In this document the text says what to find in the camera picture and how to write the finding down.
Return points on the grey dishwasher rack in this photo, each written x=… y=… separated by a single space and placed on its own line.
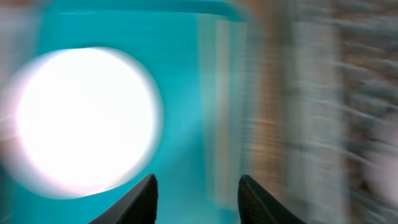
x=340 y=60

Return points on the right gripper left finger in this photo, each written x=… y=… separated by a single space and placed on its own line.
x=137 y=206

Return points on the teal plastic tray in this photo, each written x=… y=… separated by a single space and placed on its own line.
x=163 y=37

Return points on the white bowl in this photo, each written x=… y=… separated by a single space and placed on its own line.
x=79 y=122

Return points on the wooden chopstick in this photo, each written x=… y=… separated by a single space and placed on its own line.
x=236 y=75
x=207 y=59

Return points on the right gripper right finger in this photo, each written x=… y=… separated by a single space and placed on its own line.
x=258 y=206

